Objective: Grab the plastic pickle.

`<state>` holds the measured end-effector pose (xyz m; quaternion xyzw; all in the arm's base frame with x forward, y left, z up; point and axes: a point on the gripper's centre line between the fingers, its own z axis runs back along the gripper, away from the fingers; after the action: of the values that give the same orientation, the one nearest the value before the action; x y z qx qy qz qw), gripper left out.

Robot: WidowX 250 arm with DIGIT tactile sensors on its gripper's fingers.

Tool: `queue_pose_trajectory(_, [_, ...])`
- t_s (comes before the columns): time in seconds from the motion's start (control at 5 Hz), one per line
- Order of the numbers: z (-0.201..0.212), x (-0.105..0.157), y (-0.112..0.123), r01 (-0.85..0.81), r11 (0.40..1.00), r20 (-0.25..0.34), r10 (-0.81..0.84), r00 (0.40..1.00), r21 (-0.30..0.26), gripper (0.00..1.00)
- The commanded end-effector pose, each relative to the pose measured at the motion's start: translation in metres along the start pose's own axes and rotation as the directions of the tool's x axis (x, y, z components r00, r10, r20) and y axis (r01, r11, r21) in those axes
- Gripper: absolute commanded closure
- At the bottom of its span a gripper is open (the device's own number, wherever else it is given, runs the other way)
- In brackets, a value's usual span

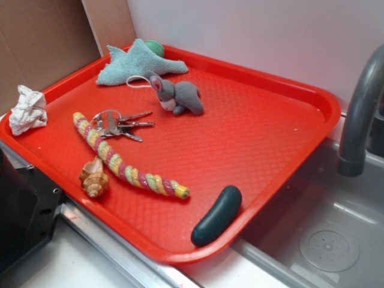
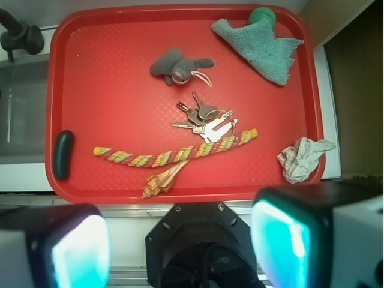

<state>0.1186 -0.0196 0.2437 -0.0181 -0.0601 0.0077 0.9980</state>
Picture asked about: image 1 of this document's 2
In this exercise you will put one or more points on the dark green plastic pickle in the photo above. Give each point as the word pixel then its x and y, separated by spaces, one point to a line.
pixel 219 217

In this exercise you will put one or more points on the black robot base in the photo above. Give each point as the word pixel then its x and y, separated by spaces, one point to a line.
pixel 30 204

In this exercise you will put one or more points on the red plastic tray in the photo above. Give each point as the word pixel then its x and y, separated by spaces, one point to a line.
pixel 257 129

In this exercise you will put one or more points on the grey plush bunny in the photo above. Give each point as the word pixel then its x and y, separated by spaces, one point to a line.
pixel 176 97

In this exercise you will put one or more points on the silver key bunch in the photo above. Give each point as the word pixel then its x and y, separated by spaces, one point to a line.
pixel 112 123

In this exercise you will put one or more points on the light blue terry cloth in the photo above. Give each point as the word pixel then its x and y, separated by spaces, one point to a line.
pixel 136 61

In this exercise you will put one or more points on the green rubber ball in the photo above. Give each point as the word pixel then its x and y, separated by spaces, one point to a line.
pixel 155 47

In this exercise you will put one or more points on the brown spiral seashell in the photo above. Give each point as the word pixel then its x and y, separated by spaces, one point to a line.
pixel 93 179

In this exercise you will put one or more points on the grey plastic sink basin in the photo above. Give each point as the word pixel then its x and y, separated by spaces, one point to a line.
pixel 321 229

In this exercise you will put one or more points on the crumpled white paper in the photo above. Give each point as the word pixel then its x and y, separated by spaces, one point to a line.
pixel 29 111

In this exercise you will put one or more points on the grey toy faucet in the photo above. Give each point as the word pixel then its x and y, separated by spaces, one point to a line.
pixel 363 126

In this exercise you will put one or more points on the brown cardboard panel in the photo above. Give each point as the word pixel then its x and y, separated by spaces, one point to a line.
pixel 42 42

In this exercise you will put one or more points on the multicolour twisted rope toy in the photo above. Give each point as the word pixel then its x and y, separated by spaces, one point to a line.
pixel 113 161

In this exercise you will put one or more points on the silver metal rail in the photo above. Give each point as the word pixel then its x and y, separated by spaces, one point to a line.
pixel 85 253

